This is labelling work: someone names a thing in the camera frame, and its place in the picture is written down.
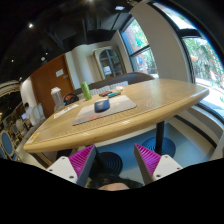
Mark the brown wooden door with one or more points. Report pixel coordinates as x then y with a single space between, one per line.
46 86

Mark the white door sign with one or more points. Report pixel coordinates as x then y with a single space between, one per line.
59 73

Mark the person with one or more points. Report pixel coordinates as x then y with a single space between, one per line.
113 182
28 113

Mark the small green blue eraser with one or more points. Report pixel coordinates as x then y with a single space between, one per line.
114 94

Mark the white squeeze tube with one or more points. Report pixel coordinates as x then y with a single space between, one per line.
119 88

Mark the arched glass-door cabinet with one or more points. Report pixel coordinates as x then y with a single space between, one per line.
110 63

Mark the large black-framed window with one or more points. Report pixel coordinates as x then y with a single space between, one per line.
206 63

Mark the black pedestal table leg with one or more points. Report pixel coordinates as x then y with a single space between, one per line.
111 163
160 143

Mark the yellow table sticker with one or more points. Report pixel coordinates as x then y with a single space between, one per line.
32 138

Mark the ceiling lights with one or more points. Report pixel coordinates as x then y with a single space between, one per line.
30 25

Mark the arched black-framed window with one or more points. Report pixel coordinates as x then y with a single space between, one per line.
140 46

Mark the white chairs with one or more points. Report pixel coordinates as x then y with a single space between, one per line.
40 113

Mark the striped cushion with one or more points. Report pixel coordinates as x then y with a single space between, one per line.
100 90
119 84

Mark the blue round-backed chairs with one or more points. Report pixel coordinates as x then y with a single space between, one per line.
6 143

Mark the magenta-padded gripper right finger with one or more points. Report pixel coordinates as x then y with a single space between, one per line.
165 165

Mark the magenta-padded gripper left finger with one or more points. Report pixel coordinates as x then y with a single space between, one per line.
60 166

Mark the clear shaker bottle white lid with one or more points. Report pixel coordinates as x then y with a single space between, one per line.
57 98

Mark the white and blue computer mouse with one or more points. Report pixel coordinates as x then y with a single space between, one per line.
102 105

